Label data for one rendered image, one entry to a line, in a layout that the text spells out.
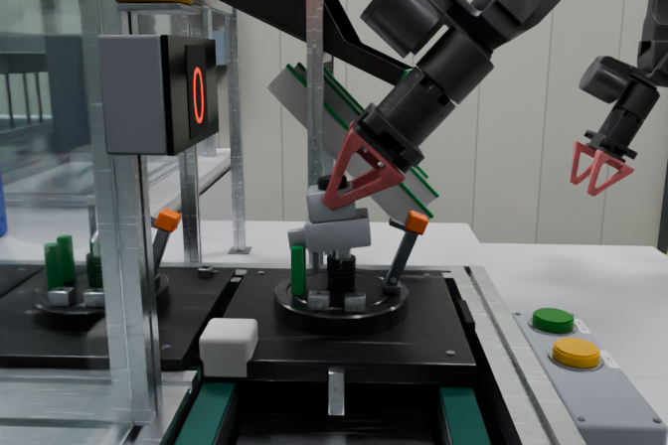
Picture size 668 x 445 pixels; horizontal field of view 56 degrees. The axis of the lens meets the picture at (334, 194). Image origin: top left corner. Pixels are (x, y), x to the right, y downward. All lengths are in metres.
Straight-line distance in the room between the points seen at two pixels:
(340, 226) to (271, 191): 3.39
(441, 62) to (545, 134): 3.44
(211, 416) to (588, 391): 0.31
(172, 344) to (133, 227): 0.18
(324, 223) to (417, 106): 0.14
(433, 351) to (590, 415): 0.14
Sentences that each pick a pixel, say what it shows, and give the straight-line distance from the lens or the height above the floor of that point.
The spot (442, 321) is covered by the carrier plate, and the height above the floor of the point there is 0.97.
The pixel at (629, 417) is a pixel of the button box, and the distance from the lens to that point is 0.55.
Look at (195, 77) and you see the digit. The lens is 0.43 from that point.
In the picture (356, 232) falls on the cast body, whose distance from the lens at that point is 0.62.
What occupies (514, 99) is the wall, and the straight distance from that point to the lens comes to 3.95.
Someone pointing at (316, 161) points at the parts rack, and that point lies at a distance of 0.82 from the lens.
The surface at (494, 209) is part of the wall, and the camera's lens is 4.04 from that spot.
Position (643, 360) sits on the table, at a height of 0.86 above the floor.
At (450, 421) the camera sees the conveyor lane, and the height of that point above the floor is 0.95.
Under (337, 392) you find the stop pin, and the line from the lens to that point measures 0.56.
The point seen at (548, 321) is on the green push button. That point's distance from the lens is 0.66.
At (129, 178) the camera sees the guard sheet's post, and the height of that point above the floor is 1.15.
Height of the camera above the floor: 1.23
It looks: 13 degrees down
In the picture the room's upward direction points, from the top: straight up
